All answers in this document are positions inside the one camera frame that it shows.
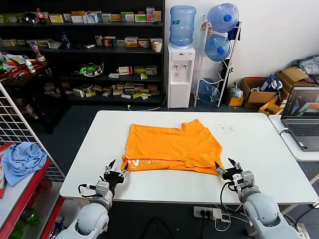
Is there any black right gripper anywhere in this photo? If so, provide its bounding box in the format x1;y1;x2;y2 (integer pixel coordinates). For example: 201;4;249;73
214;157;243;185

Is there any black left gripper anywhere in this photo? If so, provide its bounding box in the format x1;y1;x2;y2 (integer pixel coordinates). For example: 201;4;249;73
103;159;131;191

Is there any orange t-shirt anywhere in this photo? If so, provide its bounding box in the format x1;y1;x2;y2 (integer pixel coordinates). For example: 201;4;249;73
121;119;224;176

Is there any grey clothes pile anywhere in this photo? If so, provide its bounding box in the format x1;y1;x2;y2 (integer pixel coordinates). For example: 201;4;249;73
298;55;319;76

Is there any white power strip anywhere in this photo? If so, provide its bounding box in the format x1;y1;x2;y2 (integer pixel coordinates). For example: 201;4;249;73
193;206;222;220

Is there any white side table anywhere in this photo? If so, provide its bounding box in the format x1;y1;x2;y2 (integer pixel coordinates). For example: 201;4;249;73
268;114;319;186

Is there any small yellow box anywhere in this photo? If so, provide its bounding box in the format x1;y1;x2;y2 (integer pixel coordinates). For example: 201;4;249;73
226;96;245;108

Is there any yellow cardboard tray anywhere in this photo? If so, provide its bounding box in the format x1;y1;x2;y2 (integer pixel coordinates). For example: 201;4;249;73
258;101;284;117

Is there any open cardboard box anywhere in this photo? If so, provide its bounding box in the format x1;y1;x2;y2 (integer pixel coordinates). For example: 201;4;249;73
240;77;279;110

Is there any grey laptop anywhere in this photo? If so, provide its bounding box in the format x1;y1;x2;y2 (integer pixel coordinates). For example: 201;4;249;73
280;86;319;152

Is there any light blue cloth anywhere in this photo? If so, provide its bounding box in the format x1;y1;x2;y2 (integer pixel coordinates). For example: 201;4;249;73
1;141;48;187

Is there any dark cluttered table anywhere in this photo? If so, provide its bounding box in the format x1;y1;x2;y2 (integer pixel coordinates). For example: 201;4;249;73
0;58;73;135

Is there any red metal rack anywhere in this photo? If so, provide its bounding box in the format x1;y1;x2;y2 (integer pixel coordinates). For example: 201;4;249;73
0;159;66;239

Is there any white water dispenser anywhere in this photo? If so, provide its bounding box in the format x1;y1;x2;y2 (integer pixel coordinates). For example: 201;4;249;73
166;43;196;110

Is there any white metal jug rack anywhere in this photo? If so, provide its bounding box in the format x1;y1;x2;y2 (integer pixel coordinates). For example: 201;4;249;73
193;14;242;108

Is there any black shelf unit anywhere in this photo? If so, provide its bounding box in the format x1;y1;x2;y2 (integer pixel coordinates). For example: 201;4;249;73
0;0;166;105

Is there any large cardboard box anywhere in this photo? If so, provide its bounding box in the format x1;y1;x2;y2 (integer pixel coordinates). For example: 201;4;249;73
275;66;312;100

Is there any orange yellow medicine box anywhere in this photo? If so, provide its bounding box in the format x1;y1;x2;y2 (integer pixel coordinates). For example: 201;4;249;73
124;36;139;48

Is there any white plastic bottle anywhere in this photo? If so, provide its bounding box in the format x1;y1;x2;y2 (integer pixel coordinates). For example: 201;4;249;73
24;58;36;74

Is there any blue plastic bottle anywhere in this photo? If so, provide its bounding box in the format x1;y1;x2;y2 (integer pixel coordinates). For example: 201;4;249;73
60;31;70;50

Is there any upright blue water jug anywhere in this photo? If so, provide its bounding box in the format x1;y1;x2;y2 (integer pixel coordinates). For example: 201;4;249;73
169;5;197;48

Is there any tall colourful carton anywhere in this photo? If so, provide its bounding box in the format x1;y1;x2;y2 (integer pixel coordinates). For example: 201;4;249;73
146;6;156;22

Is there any cola bottle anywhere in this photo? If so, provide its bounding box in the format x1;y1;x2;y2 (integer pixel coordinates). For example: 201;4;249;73
35;7;47;25

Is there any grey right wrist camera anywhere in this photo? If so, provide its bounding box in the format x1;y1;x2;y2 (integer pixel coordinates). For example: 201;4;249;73
233;170;256;192

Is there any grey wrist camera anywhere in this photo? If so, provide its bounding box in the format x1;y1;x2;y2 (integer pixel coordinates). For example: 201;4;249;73
233;170;256;192
95;181;111;197

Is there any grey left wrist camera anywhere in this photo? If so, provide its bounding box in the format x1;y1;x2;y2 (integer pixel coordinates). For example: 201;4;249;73
95;181;111;197

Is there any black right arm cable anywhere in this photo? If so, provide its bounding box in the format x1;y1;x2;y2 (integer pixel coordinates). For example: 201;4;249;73
219;181;240;208

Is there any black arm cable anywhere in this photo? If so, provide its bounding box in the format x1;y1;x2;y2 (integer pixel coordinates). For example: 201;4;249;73
78;183;98;198
219;181;240;208

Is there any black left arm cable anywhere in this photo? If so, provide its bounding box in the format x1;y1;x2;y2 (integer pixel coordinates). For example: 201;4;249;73
78;183;98;198

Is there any white floor cable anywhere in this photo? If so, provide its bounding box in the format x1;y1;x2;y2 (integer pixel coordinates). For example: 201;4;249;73
127;93;168;112

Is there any white wire grid panel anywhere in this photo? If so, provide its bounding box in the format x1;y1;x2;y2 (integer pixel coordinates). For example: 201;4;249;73
0;82;66;184

